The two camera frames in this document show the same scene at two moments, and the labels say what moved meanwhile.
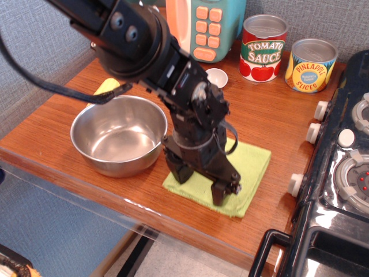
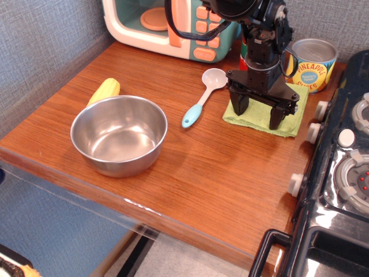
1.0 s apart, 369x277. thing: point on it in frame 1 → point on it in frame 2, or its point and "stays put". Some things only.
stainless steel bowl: (121, 137) stays put
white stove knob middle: (312, 133) stays put
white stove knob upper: (320, 109) stays put
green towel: (249, 161) → (258, 114)
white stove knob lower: (294, 185) stays put
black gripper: (211, 159) → (266, 86)
